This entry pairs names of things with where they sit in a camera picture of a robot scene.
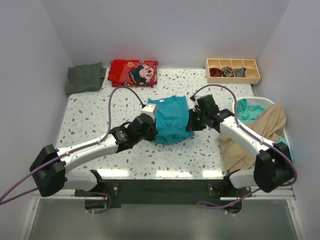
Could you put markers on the orange black rolled sock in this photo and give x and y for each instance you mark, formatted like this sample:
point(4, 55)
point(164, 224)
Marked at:
point(215, 72)

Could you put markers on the red cartoon folded cloth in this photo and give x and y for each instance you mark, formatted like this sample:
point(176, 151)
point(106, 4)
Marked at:
point(133, 73)

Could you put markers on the beige t shirt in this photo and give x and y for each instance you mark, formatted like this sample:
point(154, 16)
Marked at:
point(267, 122)

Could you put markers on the grey rolled sock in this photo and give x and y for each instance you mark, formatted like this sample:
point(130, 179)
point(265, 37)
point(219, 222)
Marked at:
point(240, 73)

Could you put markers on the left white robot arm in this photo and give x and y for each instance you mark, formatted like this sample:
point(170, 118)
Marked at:
point(50, 168)

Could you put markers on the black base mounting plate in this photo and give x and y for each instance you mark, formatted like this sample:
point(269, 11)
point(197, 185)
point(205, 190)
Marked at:
point(211, 194)

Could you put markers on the patterned rolled sock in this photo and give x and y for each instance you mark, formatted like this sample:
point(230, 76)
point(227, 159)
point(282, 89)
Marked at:
point(227, 72)

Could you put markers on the aluminium frame rail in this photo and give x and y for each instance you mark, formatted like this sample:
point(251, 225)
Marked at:
point(281, 193)

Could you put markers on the wooden compartment box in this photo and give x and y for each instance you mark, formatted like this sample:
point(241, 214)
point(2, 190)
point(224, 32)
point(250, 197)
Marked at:
point(252, 72)

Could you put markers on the teal t shirt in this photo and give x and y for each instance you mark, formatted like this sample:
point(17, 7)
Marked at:
point(250, 111)
point(171, 120)

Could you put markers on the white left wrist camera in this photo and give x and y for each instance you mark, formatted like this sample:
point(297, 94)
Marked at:
point(150, 109)

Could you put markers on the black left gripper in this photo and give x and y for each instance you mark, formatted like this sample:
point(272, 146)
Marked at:
point(153, 133)

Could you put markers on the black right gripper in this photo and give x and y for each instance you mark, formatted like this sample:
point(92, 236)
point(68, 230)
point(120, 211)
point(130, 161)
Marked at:
point(191, 126)

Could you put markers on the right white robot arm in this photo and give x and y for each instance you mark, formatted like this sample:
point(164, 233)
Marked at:
point(252, 151)

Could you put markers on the folded grey t shirt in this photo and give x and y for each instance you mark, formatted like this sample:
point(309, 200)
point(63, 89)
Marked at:
point(85, 78)

